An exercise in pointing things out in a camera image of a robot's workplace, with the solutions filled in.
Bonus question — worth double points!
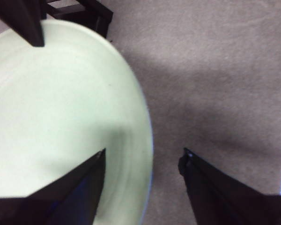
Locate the pale green round plate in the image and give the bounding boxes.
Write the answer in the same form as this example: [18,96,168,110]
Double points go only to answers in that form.
[0,19,154,225]

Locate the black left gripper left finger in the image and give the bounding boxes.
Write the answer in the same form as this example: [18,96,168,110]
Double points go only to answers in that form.
[0,147,107,225]

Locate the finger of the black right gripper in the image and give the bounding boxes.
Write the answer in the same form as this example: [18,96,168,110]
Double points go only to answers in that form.
[0,0,45,47]

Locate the black plate rack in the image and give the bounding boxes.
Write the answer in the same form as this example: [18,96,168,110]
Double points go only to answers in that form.
[41,0,114,39]

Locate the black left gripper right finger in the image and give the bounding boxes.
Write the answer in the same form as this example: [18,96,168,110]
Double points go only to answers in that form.
[177,147,281,225]

